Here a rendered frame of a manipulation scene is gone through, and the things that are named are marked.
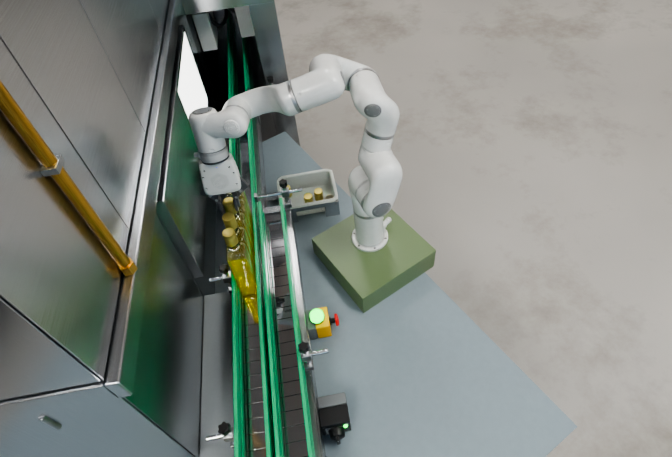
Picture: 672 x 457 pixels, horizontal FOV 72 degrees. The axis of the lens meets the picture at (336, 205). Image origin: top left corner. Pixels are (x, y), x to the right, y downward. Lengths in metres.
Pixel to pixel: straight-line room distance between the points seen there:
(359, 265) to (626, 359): 1.44
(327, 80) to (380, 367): 0.85
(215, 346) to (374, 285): 0.51
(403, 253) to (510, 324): 1.02
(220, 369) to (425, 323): 0.64
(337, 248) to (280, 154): 0.65
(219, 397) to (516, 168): 2.34
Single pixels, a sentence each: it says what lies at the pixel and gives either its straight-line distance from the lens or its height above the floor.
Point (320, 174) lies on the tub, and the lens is 1.86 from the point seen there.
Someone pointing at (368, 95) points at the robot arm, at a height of 1.44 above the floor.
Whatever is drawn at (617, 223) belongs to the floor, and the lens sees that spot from 3.03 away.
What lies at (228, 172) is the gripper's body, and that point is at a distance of 1.29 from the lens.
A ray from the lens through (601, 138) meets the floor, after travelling 3.53.
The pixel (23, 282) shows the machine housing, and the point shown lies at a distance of 0.73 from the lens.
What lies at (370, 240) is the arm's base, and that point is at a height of 0.89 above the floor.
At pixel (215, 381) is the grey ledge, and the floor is 0.88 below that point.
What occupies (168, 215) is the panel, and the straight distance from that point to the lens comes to 1.24.
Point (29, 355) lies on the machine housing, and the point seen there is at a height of 1.52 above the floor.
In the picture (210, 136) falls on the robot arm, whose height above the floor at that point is 1.38.
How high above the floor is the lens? 2.13
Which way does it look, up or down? 49 degrees down
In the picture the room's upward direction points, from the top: 7 degrees counter-clockwise
